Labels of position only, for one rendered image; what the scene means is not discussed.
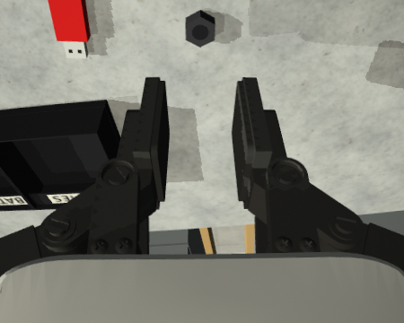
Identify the red usb stick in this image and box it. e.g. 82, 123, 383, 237
48, 0, 91, 58

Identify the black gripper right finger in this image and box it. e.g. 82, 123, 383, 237
232, 77, 404, 271

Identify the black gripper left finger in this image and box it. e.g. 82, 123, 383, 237
0, 77, 170, 276

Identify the grey hex nut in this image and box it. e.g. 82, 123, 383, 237
185, 10, 215, 48

